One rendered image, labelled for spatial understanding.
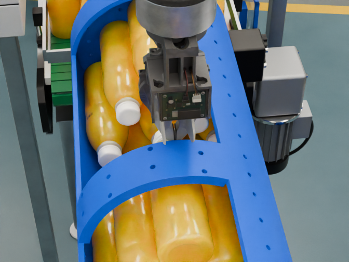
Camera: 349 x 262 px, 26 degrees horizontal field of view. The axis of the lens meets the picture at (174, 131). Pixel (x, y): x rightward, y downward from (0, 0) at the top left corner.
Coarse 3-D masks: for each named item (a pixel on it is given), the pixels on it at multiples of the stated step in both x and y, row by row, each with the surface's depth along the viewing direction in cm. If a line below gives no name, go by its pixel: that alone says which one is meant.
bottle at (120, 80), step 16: (112, 32) 131; (128, 32) 131; (112, 48) 128; (128, 48) 127; (112, 64) 125; (128, 64) 124; (112, 80) 123; (128, 80) 122; (112, 96) 122; (128, 96) 121
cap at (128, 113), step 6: (126, 102) 120; (132, 102) 120; (120, 108) 120; (126, 108) 119; (132, 108) 119; (138, 108) 120; (120, 114) 120; (126, 114) 120; (132, 114) 120; (138, 114) 120; (120, 120) 121; (126, 120) 121; (132, 120) 121; (138, 120) 121
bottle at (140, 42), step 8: (128, 8) 130; (128, 16) 129; (136, 16) 126; (128, 24) 129; (136, 24) 125; (136, 32) 124; (144, 32) 122; (136, 40) 123; (144, 40) 121; (152, 40) 120; (136, 48) 121; (144, 48) 120; (136, 56) 120; (136, 64) 120; (144, 64) 118; (136, 72) 121
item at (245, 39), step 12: (240, 36) 153; (252, 36) 153; (264, 36) 155; (240, 48) 151; (252, 48) 151; (264, 48) 151; (240, 60) 152; (252, 60) 152; (264, 60) 153; (240, 72) 154; (252, 72) 155
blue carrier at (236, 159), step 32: (96, 0) 128; (128, 0) 124; (96, 32) 135; (224, 32) 127; (224, 64) 117; (224, 96) 110; (224, 128) 104; (96, 160) 127; (128, 160) 99; (160, 160) 97; (192, 160) 97; (224, 160) 99; (256, 160) 105; (96, 192) 100; (128, 192) 96; (256, 192) 98; (96, 224) 100; (256, 224) 93; (256, 256) 89; (288, 256) 96
